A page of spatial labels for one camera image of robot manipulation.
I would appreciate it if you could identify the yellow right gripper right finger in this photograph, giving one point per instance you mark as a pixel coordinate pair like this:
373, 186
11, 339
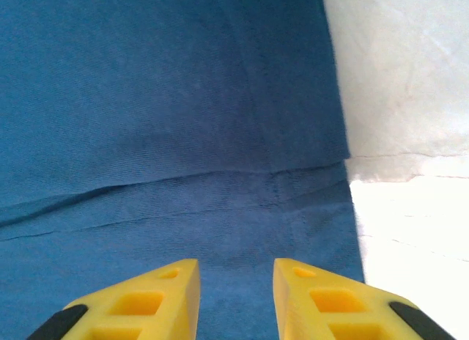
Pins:
322, 303

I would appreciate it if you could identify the navy blue printed t-shirt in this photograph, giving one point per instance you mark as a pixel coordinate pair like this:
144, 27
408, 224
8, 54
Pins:
165, 116

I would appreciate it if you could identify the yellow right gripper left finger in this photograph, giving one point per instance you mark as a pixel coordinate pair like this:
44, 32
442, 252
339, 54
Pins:
154, 303

